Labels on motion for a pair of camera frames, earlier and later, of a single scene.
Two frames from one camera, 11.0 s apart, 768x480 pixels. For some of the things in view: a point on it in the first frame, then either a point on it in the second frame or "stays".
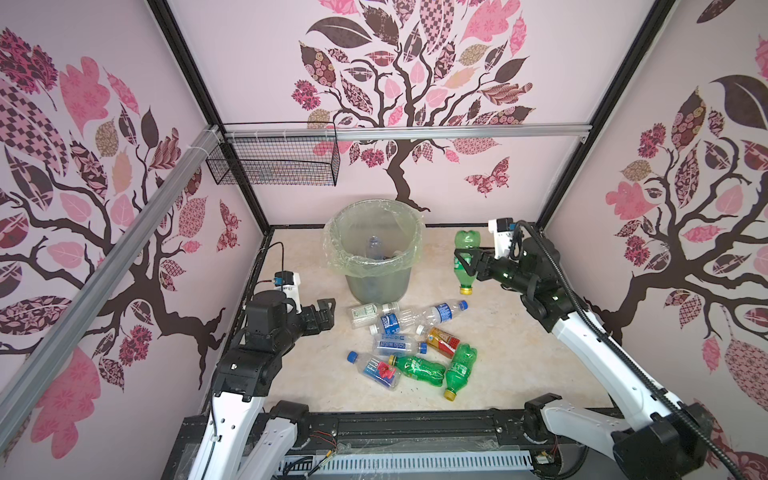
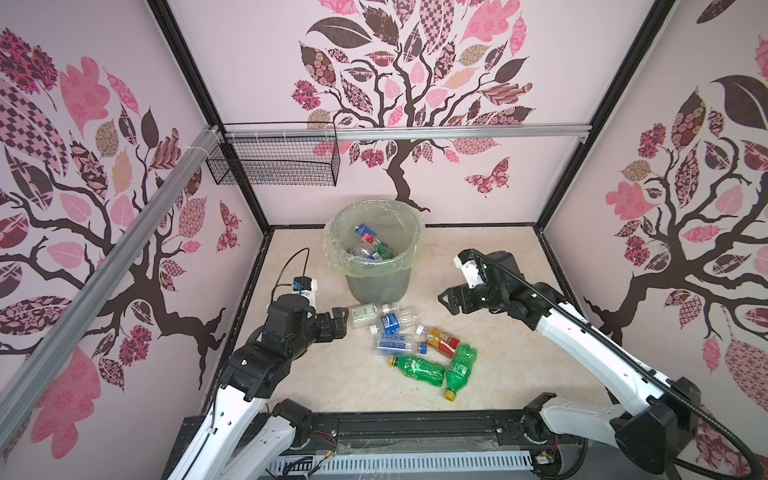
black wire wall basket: (276, 154) stays
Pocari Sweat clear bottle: (394, 323) stays
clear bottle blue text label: (399, 345) stays
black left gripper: (314, 327) → (339, 323)
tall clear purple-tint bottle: (375, 248) → (358, 251)
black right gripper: (485, 260) → (460, 290)
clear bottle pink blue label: (376, 370) → (366, 234)
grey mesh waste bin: (375, 244) stays
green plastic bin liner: (373, 239) stays
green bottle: (465, 239) → (386, 252)
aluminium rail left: (30, 370) stays
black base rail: (512, 430) stays
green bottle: (417, 369) stays
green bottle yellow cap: (457, 376) stays
